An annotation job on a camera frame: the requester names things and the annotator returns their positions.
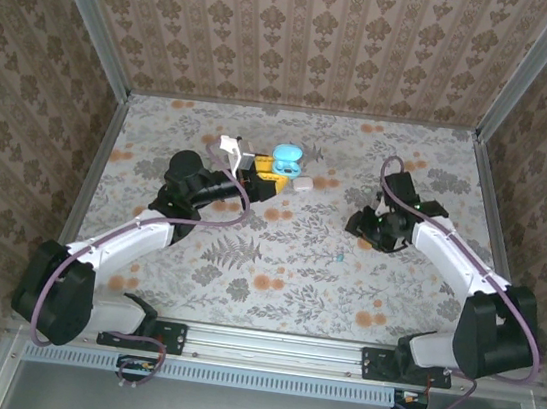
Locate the blue earbud charging case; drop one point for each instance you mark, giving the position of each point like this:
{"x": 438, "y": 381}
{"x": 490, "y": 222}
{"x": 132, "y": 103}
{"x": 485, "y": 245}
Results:
{"x": 287, "y": 153}

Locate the mint green earbud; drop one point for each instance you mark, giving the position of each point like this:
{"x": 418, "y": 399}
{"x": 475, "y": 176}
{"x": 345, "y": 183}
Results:
{"x": 367, "y": 190}

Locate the blue earbud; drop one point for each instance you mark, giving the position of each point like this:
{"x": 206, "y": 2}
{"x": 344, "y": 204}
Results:
{"x": 340, "y": 258}

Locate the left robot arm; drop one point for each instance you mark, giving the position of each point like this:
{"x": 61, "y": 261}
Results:
{"x": 122, "y": 240}

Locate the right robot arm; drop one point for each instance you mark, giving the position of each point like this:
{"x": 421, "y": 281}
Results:
{"x": 448, "y": 253}

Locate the floral patterned table cloth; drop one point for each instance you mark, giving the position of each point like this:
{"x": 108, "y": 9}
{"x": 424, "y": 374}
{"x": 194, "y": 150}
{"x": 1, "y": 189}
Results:
{"x": 294, "y": 278}

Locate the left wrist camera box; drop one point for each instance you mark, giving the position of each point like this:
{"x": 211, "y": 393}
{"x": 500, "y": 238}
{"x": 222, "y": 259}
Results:
{"x": 246, "y": 160}

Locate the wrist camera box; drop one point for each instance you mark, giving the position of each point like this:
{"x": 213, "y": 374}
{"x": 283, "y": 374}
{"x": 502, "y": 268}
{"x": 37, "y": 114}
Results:
{"x": 379, "y": 206}
{"x": 246, "y": 160}

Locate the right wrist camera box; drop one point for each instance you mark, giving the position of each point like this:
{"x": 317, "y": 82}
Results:
{"x": 379, "y": 206}

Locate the thin aluminium wall rail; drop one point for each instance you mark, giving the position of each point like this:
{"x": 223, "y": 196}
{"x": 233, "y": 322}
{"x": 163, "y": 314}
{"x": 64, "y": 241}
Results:
{"x": 306, "y": 111}

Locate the aluminium side rail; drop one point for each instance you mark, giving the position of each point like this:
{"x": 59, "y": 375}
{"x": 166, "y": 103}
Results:
{"x": 493, "y": 203}
{"x": 100, "y": 156}

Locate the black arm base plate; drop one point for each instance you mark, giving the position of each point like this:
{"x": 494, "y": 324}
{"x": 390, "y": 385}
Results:
{"x": 170, "y": 337}
{"x": 376, "y": 364}

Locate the wide aluminium mounting rail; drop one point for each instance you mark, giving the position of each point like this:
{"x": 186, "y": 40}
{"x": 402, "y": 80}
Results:
{"x": 275, "y": 348}

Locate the aluminium frame post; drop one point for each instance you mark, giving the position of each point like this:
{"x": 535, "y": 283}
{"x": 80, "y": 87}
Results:
{"x": 92, "y": 19}
{"x": 528, "y": 71}

